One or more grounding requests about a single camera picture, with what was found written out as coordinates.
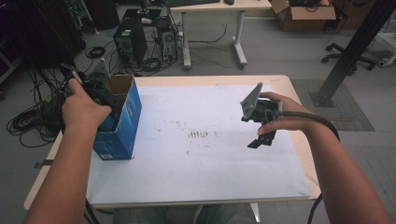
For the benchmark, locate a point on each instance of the person's legs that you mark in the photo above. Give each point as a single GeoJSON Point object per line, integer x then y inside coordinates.
{"type": "Point", "coordinates": [149, 216]}

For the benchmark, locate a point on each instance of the white table mat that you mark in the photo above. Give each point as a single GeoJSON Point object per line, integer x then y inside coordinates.
{"type": "Point", "coordinates": [202, 174]}

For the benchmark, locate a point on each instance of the black computer tower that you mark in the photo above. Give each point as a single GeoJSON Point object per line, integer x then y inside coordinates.
{"type": "Point", "coordinates": [130, 43]}

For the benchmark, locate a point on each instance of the black computer mouse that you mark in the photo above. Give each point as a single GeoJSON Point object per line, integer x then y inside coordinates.
{"type": "Point", "coordinates": [229, 2]}

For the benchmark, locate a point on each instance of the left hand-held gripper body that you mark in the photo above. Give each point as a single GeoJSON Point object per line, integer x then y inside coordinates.
{"type": "Point", "coordinates": [98, 85]}

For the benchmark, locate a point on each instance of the person's left hand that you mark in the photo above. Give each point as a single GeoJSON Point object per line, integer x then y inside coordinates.
{"type": "Point", "coordinates": [84, 113]}

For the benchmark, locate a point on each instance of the small grey computer case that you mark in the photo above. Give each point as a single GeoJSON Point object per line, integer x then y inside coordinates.
{"type": "Point", "coordinates": [168, 39]}

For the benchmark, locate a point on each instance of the open brown cardboard box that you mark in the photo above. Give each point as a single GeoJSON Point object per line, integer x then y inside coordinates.
{"type": "Point", "coordinates": [303, 18]}

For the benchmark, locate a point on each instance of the grey floor mat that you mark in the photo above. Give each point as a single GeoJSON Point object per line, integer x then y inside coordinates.
{"type": "Point", "coordinates": [351, 118]}

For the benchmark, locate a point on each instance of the light wooden desk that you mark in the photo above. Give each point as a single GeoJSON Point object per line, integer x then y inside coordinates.
{"type": "Point", "coordinates": [218, 4]}

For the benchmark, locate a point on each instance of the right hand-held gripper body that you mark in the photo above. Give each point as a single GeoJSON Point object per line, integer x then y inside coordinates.
{"type": "Point", "coordinates": [260, 110]}

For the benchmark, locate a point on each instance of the black metal post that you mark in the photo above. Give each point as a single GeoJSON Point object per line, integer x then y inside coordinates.
{"type": "Point", "coordinates": [358, 46]}

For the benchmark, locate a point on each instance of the black keyboard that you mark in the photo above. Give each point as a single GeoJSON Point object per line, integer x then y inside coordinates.
{"type": "Point", "coordinates": [191, 2]}

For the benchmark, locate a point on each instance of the blue cardboard box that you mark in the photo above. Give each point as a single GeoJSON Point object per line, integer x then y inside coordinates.
{"type": "Point", "coordinates": [124, 137]}

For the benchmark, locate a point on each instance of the white device on floor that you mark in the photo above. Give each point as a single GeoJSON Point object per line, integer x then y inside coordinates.
{"type": "Point", "coordinates": [387, 46]}

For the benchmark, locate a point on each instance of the black office chair base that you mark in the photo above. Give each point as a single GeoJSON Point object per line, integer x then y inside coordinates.
{"type": "Point", "coordinates": [339, 54]}

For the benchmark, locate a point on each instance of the person's right hand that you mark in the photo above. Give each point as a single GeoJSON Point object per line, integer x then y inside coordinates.
{"type": "Point", "coordinates": [292, 119]}

